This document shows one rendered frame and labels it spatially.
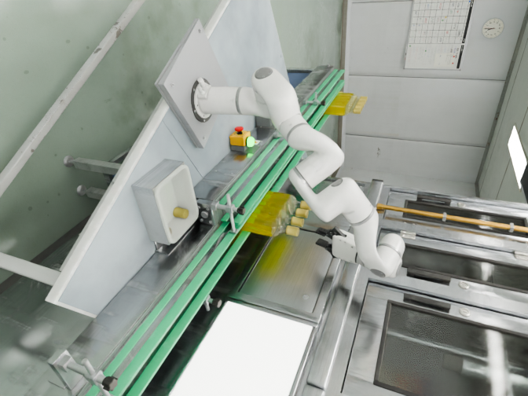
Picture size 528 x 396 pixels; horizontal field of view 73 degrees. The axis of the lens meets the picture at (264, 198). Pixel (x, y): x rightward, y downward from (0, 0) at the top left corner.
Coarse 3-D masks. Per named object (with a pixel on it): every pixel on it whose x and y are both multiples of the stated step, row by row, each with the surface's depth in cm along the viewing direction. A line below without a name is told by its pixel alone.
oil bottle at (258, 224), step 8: (256, 216) 140; (264, 216) 139; (248, 224) 138; (256, 224) 137; (264, 224) 136; (272, 224) 135; (280, 224) 136; (256, 232) 139; (264, 232) 137; (272, 232) 136
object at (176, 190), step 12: (180, 168) 113; (168, 180) 109; (180, 180) 121; (156, 192) 105; (168, 192) 121; (180, 192) 124; (192, 192) 122; (168, 204) 122; (180, 204) 127; (192, 204) 125; (168, 216) 124; (192, 216) 127; (168, 228) 113; (180, 228) 122; (168, 240) 115
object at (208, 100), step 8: (200, 80) 121; (200, 88) 122; (208, 88) 124; (216, 88) 124; (224, 88) 123; (232, 88) 122; (200, 96) 123; (208, 96) 124; (216, 96) 122; (224, 96) 121; (232, 96) 120; (200, 104) 125; (208, 104) 124; (216, 104) 123; (224, 104) 122; (232, 104) 121; (200, 112) 127; (208, 112) 128; (216, 112) 126; (224, 112) 125; (232, 112) 124
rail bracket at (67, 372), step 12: (60, 348) 82; (60, 360) 80; (72, 360) 81; (84, 360) 74; (60, 372) 81; (72, 372) 84; (84, 372) 78; (96, 372) 77; (60, 384) 86; (72, 384) 85; (96, 384) 77; (108, 384) 74
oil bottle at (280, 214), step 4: (256, 208) 144; (260, 208) 144; (264, 208) 144; (268, 208) 143; (272, 208) 143; (276, 208) 143; (256, 212) 142; (260, 212) 142; (264, 212) 141; (268, 212) 141; (272, 212) 141; (276, 212) 141; (280, 212) 141; (284, 212) 141; (268, 216) 140; (272, 216) 139; (276, 216) 139; (280, 216) 139; (284, 216) 140; (280, 220) 139; (284, 220) 140; (284, 224) 141
